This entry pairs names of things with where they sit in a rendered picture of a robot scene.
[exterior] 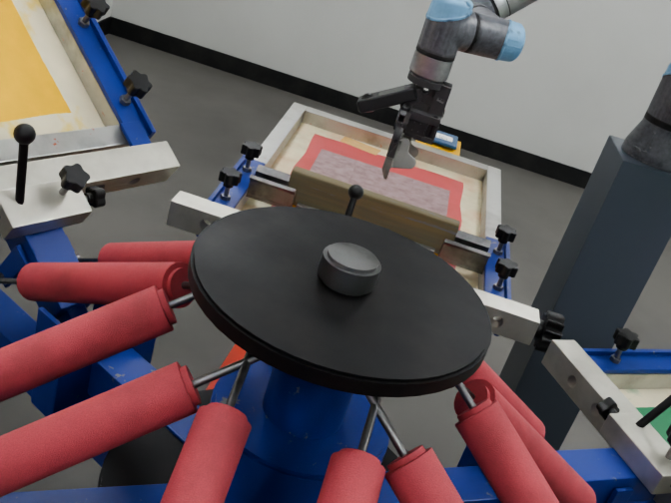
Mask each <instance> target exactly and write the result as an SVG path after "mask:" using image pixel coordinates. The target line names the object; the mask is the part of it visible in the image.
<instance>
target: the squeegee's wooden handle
mask: <svg viewBox="0 0 671 503"><path fill-rule="evenodd" d="M350 186H352V185H351V184H348V183H345V182H342V181H339V180H336V179H333V178H330V177H327V176H324V175H321V174H318V173H315V172H312V171H309V170H306V169H303V168H300V167H297V166H295V167H294V168H293V170H292V173H291V176H290V180H289V184H288V187H290V188H293V189H296V195H295V198H294V202H293V206H297V204H298V203H301V204H304V205H307V206H310V207H313V208H316V209H319V210H322V211H328V212H333V213H338V214H342V215H344V214H345V211H346V208H347V205H348V202H349V199H350V197H349V196H348V189H349V187H350ZM351 216H352V217H353V218H357V219H360V220H363V221H367V222H370V223H372V224H375V225H378V226H381V227H383V228H386V229H389V230H391V231H393V232H395V233H397V234H400V235H402V236H404V237H406V238H408V239H410V240H412V241H414V242H416V243H419V244H422V245H425V246H428V247H431V248H434V249H435V251H434V252H435V253H438V254H439V252H440V249H441V247H442V244H443V242H444V240H445V239H447V240H450V241H453V242H454V239H455V237H456V234H457V232H458V229H459V224H460V221H458V220H455V219H452V218H449V217H446V216H443V215H440V214H437V213H434V212H431V211H428V210H425V209H422V208H419V207H416V206H413V205H410V204H407V203H404V202H401V201H398V200H395V199H392V198H389V197H386V196H383V195H380V194H377V193H374V192H371V191H369V190H366V189H363V196H362V198H361V199H359V200H357V201H356V203H355V206H354V209H353V212H352V215H351Z"/></svg>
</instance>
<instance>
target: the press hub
mask: <svg viewBox="0 0 671 503"><path fill-rule="evenodd" d="M188 280H189V284H190V289H191V291H192V294H193V296H194V298H195V300H196V302H197V304H198V305H199V307H200V308H201V310H202V311H203V313H204V314H205V316H206V317H207V318H208V319H209V320H210V321H211V322H212V323H213V324H214V326H215V327H216V328H217V329H218V330H219V331H221V332H222V333H223V334H224V335H225V336H226V337H227V338H229V339H230V340H231V341H232V342H233V343H235V344H236V345H237V346H239V347H240V348H242V349H243V350H245V351H246V352H247V353H249V354H250V355H252V356H254V357H256V358H257V359H259V360H260V361H258V362H255V363H253V364H251V365H250V368H249V370H248V373H247V376H246V378H245V381H244V383H243V386H242V389H241V391H240V394H239V396H238V399H237V402H236V404H235V408H237V409H239V410H240V411H242V412H243V413H244V414H245V415H246V416H247V418H248V421H249V422H250V424H251V426H252V429H251V432H250V434H249V437H248V440H247V443H246V445H245V448H244V451H243V454H242V456H241V459H240V462H239V464H238V467H237V470H236V473H235V475H234V478H233V481H232V484H231V486H230V489H229V492H228V494H227V497H226V500H225V503H317V501H318V498H319V495H320V491H321V488H322V485H323V482H324V478H325V475H326V472H327V469H328V465H329V462H330V459H331V456H332V454H333V453H334V452H338V451H340V450H342V449H344V448H353V449H358V446H359V443H360V439H361V436H362V432H363V429H364V425H365V422H366V418H367V415H368V411H369V408H370V404H369V402H368V401H367V399H366V397H365V396H366V395H368V396H376V397H410V396H421V395H426V394H431V393H436V392H440V391H443V390H446V389H449V388H452V387H454V386H456V385H458V384H459V383H461V382H463V381H465V380H466V379H467V378H469V377H470V376H471V375H472V374H474V373H475V371H476V370H477V369H478V368H479V366H480V365H481V363H482V361H483V359H484V357H485V354H486V352H487V350H488V347H489V345H490V343H491V336H492V330H491V321H490V318H489V315H488V312H487V310H486V308H485V306H484V304H483V302H482V300H481V299H480V297H479V296H478V294H477V293H476V291H475V290H474V289H473V287H472V286H471V285H470V284H469V283H468V282H467V280H466V279H465V278H464V277H463V276H462V275H461V274H460V273H458V272H457V271H456V270H455V269H454V268H453V267H452V266H451V265H449V264H448V263H447V262H445V261H444V260H443V259H442V258H440V257H439V256H437V255H436V254H434V253H433V252H431V251H429V250H428V249H426V248H424V247H422V246H421V245H419V244H417V243H415V242H414V241H412V240H410V239H408V238H406V237H404V236H402V235H400V234H397V233H395V232H393V231H390V230H388V229H386V228H383V227H381V226H378V225H375V224H372V223H370V222H367V221H363V220H360V219H357V218H353V217H350V216H346V215H342V214H338V213H333V212H328V211H322V210H317V209H308V208H299V207H264V208H254V209H249V210H244V211H239V212H236V213H233V214H230V215H227V216H225V217H223V218H221V219H219V220H216V221H214V222H213V223H211V224H210V225H209V226H207V227H206V228H205V229H204V230H203V231H202V232H201V233H200V234H199V235H198V237H197V238H196V240H195V242H194V244H193V247H192V251H191V255H190V259H189V264H188ZM238 372H239V371H238V370H237V371H234V372H232V373H230V374H227V375H225V376H223V377H220V379H219V380H218V382H217V383H216V385H215V388H214V389H209V390H202V391H199V394H200V397H201V400H202V403H201V404H199V406H200V407H201V406H203V405H208V404H209V403H211V402H218V403H223V404H226V403H227V400H228V398H229V395H230V392H231V390H232V387H233V385H234V382H235V380H236V377H237V375H238ZM388 441H389V437H388V435H387V434H386V432H385V430H384V428H383V427H382V425H381V423H380V421H379V420H378V418H377V417H376V419H375V423H374V426H373V430H372V433H371V437H370V440H369V444H368V447H367V451H366V452H367V453H370V454H372V455H373V456H375V457H376V458H377V459H379V461H380V464H381V465H382V466H383V467H384V469H385V471H389V470H388V468H387V465H388V464H389V463H390V462H392V461H393V460H395V459H396V458H398V457H397V456H396V455H395V454H394V453H393V452H392V451H391V450H390V449H389V448H388V447H387V446H388ZM183 446H184V443H183V442H182V441H181V440H179V439H178V438H177V437H176V436H175V435H174V434H173V433H172V432H171V431H170V430H168V429H167V428H166V427H162V428H160V429H158V430H155V431H153V432H151V433H148V434H146V435H144V436H141V437H139V438H137V439H134V440H132V441H130V442H127V443H125V444H123V445H120V446H118V447H116V448H113V449H111V450H109V452H108V454H107V456H106V458H105V459H104V463H103V466H102V469H101V472H100V475H99V480H98V485H97V487H114V486H132V485H149V484H167V483H169V480H170V478H171V475H172V473H173V470H174V468H175V465H176V463H177V461H178V458H179V456H180V453H181V451H182V448H183Z"/></svg>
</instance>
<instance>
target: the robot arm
mask: <svg viewBox="0 0 671 503"><path fill-rule="evenodd" d="M536 1H537V0H432V1H431V3H430V5H429V8H428V11H427V12H426V15H425V17H426V18H425V21H424V24H423V27H422V30H421V33H420V36H419V39H418V42H417V45H416V48H415V51H414V54H413V57H412V60H411V63H410V66H409V69H410V70H409V72H408V75H407V79H408V80H409V81H410V82H412V84H408V85H404V86H399V87H395V88H391V89H387V90H383V91H379V92H375V93H366V94H364V95H362V96H359V98H358V100H357V103H356V104H357V108H358V111H359V112H360V113H366V112H373V111H374V110H378V109H382V108H387V107H391V106H395V105H400V108H399V111H398V114H397V117H396V120H395V123H394V126H393V129H394V132H393V136H392V139H391V142H390V145H389V148H388V151H387V154H386V157H385V160H384V163H383V166H382V174H383V178H384V179H387V176H388V173H389V170H390V168H398V169H412V168H414V166H415V164H416V160H415V157H416V156H417V155H418V149H417V148H416V147H415V146H414V145H413V144H412V143H411V139H412V138H414V139H415V140H418V141H421V142H424V143H427V144H430V145H432V143H433V141H434V138H435V136H436V133H437V131H438V129H439V127H440V126H441V123H440V121H441V119H442V118H443V115H444V112H445V110H444V109H445V106H446V103H447V100H448V97H449V95H450V92H451V89H452V84H450V83H447V82H444V81H446V80H447V78H448V76H449V73H450V70H451V67H452V64H453V62H454V59H455V56H456V53H457V51H460V52H463V53H467V54H472V55H476V56H481V57H485V58H490V59H494V60H495V61H498V60H500V61H506V62H511V61H514V60H515V59H516V58H517V57H518V56H519V55H520V53H521V51H522V49H523V46H524V43H525V30H524V27H523V26H522V25H521V24H520V23H517V22H514V21H512V20H510V19H509V20H506V19H505V18H506V17H508V16H510V15H512V14H514V13H516V12H517V11H519V10H521V9H523V8H525V7H526V6H528V5H530V4H532V3H534V2H536ZM424 88H426V89H428V91H425V90H424ZM442 114H443V115H442ZM441 117H442V118H441ZM402 133H404V134H403V137H401V135H402ZM621 148H622V150H623V151H624V152H625V153H626V154H627V155H629V156H630V157H632V158H633V159H635V160H637V161H639V162H641V163H643V164H645V165H648V166H650V167H653V168H655V169H658V170H662V171H665V172H670V173H671V63H670V64H669V65H668V67H667V69H666V71H665V73H664V74H663V75H662V79H661V81H660V83H659V86H658V88H657V90H656V92H655V94H654V96H653V98H652V100H651V103H650V105H649V107H648V109H647V111H646V113H645V115H644V117H643V119H642V120H641V122H640V123H639V124H638V125H637V126H636V127H635V128H634V129H633V130H632V131H631V132H630V133H629V135H628V136H627V137H626V138H625V140H624V142H623V144H622V146H621Z"/></svg>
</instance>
